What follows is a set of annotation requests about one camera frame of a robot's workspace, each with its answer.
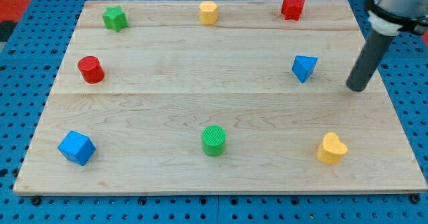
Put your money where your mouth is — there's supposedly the blue triangle block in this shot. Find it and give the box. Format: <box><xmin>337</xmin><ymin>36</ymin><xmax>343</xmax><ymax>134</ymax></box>
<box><xmin>292</xmin><ymin>55</ymin><xmax>318</xmax><ymax>83</ymax></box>

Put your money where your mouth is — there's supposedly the green cylinder block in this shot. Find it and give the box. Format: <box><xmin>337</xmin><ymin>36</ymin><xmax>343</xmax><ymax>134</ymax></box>
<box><xmin>201</xmin><ymin>125</ymin><xmax>226</xmax><ymax>156</ymax></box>

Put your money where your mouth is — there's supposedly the light wooden board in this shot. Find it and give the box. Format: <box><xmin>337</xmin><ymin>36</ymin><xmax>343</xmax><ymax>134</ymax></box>
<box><xmin>13</xmin><ymin>0</ymin><xmax>427</xmax><ymax>196</ymax></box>

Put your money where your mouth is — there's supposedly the yellow hexagon block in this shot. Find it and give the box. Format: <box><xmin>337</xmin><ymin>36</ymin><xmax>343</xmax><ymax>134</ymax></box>
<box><xmin>199</xmin><ymin>1</ymin><xmax>218</xmax><ymax>25</ymax></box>

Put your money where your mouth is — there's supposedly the red star block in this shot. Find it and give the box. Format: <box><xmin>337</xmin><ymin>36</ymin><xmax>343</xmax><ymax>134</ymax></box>
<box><xmin>281</xmin><ymin>0</ymin><xmax>305</xmax><ymax>21</ymax></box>

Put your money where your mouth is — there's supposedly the red cylinder block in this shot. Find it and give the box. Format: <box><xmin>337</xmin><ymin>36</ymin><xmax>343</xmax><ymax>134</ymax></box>
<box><xmin>78</xmin><ymin>55</ymin><xmax>105</xmax><ymax>84</ymax></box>

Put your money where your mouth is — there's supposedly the yellow heart block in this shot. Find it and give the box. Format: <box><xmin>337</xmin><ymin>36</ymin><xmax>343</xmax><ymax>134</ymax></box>
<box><xmin>316</xmin><ymin>132</ymin><xmax>348</xmax><ymax>165</ymax></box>

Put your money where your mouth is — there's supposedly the green star block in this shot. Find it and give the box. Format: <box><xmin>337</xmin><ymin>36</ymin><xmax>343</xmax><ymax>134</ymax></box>
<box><xmin>102</xmin><ymin>5</ymin><xmax>128</xmax><ymax>32</ymax></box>

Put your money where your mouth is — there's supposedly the blue cube block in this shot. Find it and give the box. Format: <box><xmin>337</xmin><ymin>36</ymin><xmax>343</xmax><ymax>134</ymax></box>
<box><xmin>58</xmin><ymin>131</ymin><xmax>96</xmax><ymax>166</ymax></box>

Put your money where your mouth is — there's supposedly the grey cylindrical pointer rod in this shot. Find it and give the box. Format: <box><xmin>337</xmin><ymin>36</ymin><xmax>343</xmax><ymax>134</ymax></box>
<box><xmin>346</xmin><ymin>30</ymin><xmax>395</xmax><ymax>92</ymax></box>

